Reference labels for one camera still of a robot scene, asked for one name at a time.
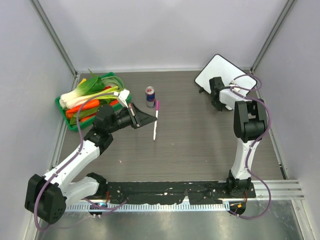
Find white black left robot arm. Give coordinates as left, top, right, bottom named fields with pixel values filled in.
left=24, top=103, right=157, bottom=225

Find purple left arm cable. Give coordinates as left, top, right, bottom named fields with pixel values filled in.
left=34, top=92, right=121, bottom=231

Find white whiteboard black frame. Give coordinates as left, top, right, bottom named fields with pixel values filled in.
left=194, top=54, right=257, bottom=111

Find bok choy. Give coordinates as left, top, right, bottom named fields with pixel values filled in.
left=59, top=71, right=105, bottom=108

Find pink capped white marker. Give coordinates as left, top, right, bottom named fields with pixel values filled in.
left=153, top=100, right=160, bottom=141

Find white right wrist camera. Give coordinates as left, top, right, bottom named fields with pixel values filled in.
left=229, top=79, right=242, bottom=93

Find white slotted cable duct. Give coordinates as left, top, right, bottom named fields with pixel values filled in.
left=65, top=201, right=230, bottom=213

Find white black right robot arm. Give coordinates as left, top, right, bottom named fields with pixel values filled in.
left=209, top=76, right=270, bottom=198

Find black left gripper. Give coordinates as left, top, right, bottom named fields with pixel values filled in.
left=107, top=102, right=156, bottom=134

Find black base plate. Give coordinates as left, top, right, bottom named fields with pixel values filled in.
left=107, top=181, right=256, bottom=205

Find green celery stalks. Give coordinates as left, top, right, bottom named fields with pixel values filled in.
left=66, top=86, right=125, bottom=109

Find orange carrot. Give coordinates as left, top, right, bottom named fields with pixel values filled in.
left=66, top=99, right=100, bottom=114

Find Red Bull can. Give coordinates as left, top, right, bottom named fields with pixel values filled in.
left=145, top=86, right=156, bottom=108

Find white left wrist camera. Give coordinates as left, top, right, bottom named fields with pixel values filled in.
left=113, top=89, right=130, bottom=108

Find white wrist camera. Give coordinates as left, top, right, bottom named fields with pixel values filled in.
left=229, top=79, right=242, bottom=93
left=113, top=89, right=130, bottom=108

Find green long beans bundle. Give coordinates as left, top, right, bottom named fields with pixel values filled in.
left=101, top=76, right=125, bottom=90

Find green plastic tray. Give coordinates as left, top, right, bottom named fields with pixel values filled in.
left=54, top=71, right=132, bottom=132

